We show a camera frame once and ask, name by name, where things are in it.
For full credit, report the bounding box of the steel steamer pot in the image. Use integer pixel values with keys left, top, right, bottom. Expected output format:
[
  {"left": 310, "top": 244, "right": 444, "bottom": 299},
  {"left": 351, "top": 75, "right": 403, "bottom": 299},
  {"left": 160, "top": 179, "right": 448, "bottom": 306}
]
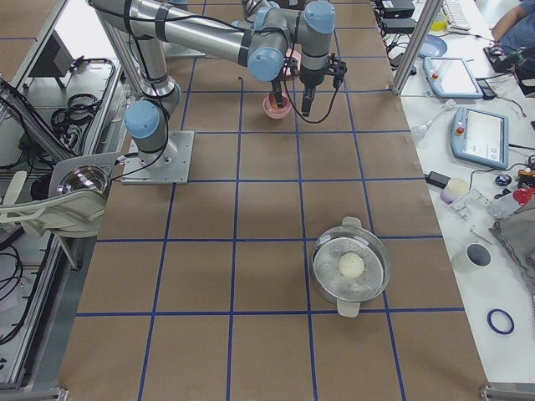
[{"left": 309, "top": 216, "right": 391, "bottom": 317}]

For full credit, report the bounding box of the glass pot lid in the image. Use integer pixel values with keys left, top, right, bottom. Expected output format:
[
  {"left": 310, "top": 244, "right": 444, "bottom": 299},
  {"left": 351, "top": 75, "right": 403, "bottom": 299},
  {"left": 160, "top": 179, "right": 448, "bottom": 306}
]
[{"left": 57, "top": 165, "right": 109, "bottom": 195}]

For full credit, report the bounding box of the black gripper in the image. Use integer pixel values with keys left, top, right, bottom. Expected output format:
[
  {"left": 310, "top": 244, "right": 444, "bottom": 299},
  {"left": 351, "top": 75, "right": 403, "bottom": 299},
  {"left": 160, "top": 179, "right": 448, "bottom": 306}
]
[
  {"left": 299, "top": 52, "right": 347, "bottom": 117},
  {"left": 271, "top": 48, "right": 302, "bottom": 106}
]

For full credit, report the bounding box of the blue plate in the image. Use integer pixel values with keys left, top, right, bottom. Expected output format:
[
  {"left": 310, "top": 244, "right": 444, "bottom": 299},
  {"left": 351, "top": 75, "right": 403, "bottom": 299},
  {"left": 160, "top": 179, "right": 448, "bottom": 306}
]
[{"left": 418, "top": 34, "right": 448, "bottom": 58}]

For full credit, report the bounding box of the black power adapter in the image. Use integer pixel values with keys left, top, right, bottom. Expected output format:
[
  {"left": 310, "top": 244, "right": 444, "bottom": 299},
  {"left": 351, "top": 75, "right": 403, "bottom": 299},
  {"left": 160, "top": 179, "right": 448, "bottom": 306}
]
[{"left": 425, "top": 171, "right": 451, "bottom": 189}]

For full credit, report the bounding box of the blue tape ring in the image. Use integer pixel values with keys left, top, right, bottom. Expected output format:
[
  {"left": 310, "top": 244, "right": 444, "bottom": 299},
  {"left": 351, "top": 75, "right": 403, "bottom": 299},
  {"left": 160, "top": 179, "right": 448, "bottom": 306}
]
[{"left": 487, "top": 308, "right": 515, "bottom": 335}]

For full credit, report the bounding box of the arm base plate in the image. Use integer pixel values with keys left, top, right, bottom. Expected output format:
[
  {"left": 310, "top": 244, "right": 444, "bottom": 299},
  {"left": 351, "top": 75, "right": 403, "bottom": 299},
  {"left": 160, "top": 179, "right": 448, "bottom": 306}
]
[
  {"left": 162, "top": 43, "right": 206, "bottom": 58},
  {"left": 120, "top": 130, "right": 195, "bottom": 185}
]

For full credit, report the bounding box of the far blue teach pendant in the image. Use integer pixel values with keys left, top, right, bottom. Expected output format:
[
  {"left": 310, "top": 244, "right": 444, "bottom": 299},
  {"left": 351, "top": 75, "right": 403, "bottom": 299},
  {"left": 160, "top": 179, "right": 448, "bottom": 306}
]
[{"left": 422, "top": 57, "right": 483, "bottom": 99}]

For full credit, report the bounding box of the pink plate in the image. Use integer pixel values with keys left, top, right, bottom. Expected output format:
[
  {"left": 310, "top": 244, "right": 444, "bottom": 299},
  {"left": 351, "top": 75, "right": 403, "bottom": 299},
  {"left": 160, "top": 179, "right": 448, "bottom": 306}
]
[{"left": 283, "top": 49, "right": 303, "bottom": 79}]

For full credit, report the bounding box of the blue teach pendant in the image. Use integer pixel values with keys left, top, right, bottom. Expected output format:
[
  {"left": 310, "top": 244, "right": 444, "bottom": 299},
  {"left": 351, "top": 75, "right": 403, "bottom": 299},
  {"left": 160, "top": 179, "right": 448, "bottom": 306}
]
[
  {"left": 450, "top": 107, "right": 509, "bottom": 170},
  {"left": 422, "top": 57, "right": 483, "bottom": 99}
]

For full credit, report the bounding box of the near blue teach pendant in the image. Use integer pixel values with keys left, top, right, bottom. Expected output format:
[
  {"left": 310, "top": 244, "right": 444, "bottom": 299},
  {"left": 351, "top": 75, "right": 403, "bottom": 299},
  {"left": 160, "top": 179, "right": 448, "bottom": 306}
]
[{"left": 450, "top": 107, "right": 509, "bottom": 170}]

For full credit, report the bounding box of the grey cloth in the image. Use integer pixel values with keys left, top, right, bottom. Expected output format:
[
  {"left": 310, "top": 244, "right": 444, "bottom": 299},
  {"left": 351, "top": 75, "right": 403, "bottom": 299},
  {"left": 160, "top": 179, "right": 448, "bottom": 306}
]
[{"left": 489, "top": 209, "right": 534, "bottom": 297}]

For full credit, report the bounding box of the purple white cup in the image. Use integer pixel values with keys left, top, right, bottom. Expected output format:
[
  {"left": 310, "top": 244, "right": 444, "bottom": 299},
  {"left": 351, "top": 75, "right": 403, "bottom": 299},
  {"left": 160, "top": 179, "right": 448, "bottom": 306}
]
[{"left": 440, "top": 178, "right": 469, "bottom": 204}]

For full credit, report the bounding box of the aluminium frame post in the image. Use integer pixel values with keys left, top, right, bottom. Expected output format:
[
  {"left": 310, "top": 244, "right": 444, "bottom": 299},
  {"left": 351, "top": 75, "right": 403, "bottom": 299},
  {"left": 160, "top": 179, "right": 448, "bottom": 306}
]
[{"left": 391, "top": 0, "right": 442, "bottom": 95}]

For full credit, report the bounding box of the white steamed bun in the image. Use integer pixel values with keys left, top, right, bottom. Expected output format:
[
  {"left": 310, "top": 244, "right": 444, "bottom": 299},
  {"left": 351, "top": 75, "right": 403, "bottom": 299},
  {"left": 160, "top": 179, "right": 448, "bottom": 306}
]
[{"left": 338, "top": 252, "right": 364, "bottom": 278}]

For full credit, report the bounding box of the pink bowl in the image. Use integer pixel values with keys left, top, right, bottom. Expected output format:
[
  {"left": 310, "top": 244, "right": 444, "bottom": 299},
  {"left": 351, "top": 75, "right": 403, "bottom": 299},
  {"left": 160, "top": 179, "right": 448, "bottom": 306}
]
[{"left": 262, "top": 94, "right": 292, "bottom": 119}]

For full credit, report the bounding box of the white paper cup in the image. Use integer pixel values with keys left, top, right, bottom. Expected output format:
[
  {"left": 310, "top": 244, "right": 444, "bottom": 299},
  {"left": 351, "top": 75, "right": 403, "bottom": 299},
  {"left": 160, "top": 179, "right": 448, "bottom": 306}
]
[{"left": 451, "top": 242, "right": 492, "bottom": 273}]

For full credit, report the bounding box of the light bulb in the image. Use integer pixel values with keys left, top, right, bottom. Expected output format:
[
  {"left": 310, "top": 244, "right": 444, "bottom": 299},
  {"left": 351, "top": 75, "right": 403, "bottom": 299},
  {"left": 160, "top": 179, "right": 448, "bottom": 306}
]
[{"left": 410, "top": 120, "right": 433, "bottom": 143}]

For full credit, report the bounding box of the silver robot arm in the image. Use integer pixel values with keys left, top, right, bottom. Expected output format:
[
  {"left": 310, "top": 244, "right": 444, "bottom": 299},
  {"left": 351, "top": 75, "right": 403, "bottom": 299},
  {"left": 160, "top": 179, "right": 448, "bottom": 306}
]
[
  {"left": 89, "top": 1, "right": 347, "bottom": 184},
  {"left": 243, "top": 1, "right": 298, "bottom": 109}
]

